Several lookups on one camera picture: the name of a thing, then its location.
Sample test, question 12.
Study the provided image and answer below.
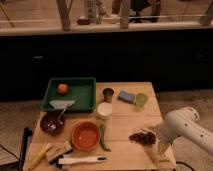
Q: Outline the orange bowl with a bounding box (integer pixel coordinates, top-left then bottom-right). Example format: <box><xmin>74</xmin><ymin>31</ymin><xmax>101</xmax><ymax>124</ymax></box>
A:
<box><xmin>71</xmin><ymin>121</ymin><xmax>101</xmax><ymax>151</ymax></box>

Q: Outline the dark brown bowl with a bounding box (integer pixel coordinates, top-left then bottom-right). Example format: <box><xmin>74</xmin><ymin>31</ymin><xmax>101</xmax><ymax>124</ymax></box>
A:
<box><xmin>40</xmin><ymin>110</ymin><xmax>65</xmax><ymax>136</ymax></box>

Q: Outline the grey triangular scraper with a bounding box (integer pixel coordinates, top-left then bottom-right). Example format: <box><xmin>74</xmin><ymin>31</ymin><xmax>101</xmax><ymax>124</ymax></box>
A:
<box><xmin>49</xmin><ymin>100</ymin><xmax>75</xmax><ymax>109</ymax></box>

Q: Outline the black cable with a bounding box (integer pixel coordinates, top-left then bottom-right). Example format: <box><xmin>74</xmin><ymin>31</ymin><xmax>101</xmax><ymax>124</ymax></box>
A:
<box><xmin>175</xmin><ymin>160</ymin><xmax>198</xmax><ymax>171</ymax></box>

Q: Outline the white handled knife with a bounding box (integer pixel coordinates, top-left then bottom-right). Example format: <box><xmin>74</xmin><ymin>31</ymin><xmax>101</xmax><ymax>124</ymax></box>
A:
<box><xmin>58</xmin><ymin>156</ymin><xmax>107</xmax><ymax>165</ymax></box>

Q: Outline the orange fruit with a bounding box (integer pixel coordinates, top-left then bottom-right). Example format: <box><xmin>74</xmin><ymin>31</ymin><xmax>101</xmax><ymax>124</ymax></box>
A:
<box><xmin>57</xmin><ymin>83</ymin><xmax>69</xmax><ymax>95</ymax></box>

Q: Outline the dark metal cup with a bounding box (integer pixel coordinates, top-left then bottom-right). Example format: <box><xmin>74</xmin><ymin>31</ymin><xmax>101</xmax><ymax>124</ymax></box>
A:
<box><xmin>103</xmin><ymin>88</ymin><xmax>114</xmax><ymax>103</ymax></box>

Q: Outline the dark grape bunch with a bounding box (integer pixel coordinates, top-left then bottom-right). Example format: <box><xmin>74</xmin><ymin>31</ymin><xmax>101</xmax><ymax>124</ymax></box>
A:
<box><xmin>129</xmin><ymin>131</ymin><xmax>156</xmax><ymax>145</ymax></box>

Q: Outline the wooden block brush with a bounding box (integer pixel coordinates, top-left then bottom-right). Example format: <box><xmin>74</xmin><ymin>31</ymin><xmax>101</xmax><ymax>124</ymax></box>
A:
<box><xmin>46</xmin><ymin>141</ymin><xmax>72</xmax><ymax>163</ymax></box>

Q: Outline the green plastic tray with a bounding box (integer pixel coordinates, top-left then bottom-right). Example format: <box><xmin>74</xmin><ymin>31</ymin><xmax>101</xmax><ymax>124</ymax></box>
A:
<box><xmin>41</xmin><ymin>77</ymin><xmax>96</xmax><ymax>113</ymax></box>

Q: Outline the metal spoon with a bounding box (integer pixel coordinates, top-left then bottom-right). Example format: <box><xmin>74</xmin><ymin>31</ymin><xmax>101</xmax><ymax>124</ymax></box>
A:
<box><xmin>55</xmin><ymin>104</ymin><xmax>69</xmax><ymax>122</ymax></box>

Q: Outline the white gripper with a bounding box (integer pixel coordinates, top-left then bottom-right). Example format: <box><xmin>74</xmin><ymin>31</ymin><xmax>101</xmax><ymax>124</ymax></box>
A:
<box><xmin>153</xmin><ymin>122</ymin><xmax>178</xmax><ymax>155</ymax></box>

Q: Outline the blue sponge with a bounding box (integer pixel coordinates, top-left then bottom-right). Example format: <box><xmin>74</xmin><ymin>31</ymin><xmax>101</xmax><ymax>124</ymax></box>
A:
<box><xmin>118</xmin><ymin>90</ymin><xmax>135</xmax><ymax>104</ymax></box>

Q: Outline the green plastic cup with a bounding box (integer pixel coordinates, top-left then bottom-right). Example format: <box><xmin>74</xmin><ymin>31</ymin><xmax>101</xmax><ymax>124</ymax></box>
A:
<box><xmin>135</xmin><ymin>93</ymin><xmax>148</xmax><ymax>108</ymax></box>

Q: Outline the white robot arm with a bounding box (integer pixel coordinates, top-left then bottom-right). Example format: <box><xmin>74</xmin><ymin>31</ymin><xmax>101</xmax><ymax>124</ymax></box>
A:
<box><xmin>154</xmin><ymin>107</ymin><xmax>213</xmax><ymax>156</ymax></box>

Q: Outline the green chili pepper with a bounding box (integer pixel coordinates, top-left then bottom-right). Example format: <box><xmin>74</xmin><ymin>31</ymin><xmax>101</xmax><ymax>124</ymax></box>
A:
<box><xmin>100</xmin><ymin>125</ymin><xmax>111</xmax><ymax>152</ymax></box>

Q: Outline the white paper cup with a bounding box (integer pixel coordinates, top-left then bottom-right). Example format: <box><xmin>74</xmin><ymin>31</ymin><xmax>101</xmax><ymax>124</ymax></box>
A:
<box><xmin>97</xmin><ymin>102</ymin><xmax>112</xmax><ymax>120</ymax></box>

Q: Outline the black chair frame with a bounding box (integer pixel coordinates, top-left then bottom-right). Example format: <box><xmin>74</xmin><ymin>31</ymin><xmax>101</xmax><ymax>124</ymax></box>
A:
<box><xmin>0</xmin><ymin>127</ymin><xmax>33</xmax><ymax>171</ymax></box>

